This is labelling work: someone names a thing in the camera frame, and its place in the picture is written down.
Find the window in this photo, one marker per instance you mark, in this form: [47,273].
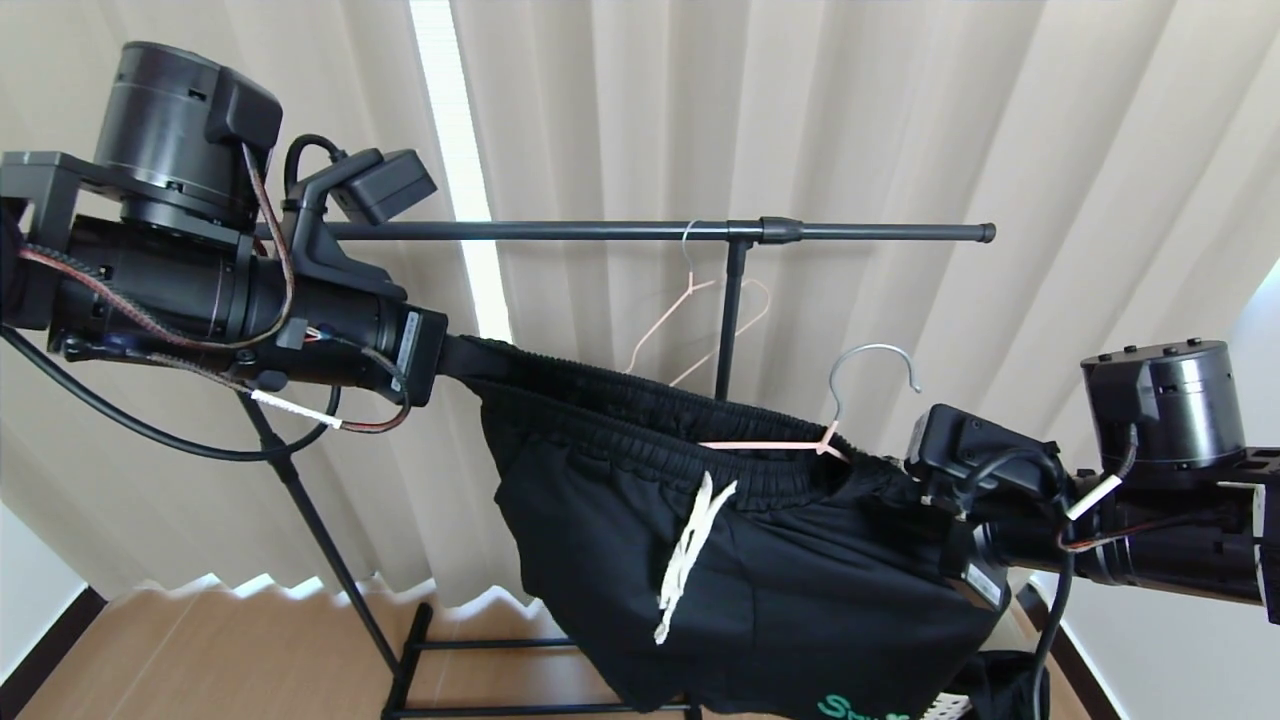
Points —
[450,100]

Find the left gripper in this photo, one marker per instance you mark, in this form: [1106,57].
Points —
[180,295]

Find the black clothes rack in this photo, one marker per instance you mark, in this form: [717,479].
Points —
[600,231]

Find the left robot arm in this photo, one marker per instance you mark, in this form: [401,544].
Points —
[170,130]

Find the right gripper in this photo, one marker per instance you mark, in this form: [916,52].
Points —
[1150,545]

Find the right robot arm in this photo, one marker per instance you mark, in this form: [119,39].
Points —
[1160,410]

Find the heap of clothes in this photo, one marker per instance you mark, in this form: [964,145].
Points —
[1000,685]

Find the black shorts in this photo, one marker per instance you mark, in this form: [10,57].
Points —
[800,580]

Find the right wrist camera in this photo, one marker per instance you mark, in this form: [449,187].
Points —
[960,440]

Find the pink clothes hanger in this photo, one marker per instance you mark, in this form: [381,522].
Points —
[838,390]
[650,335]

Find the white laundry basket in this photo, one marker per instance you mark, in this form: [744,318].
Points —
[945,708]

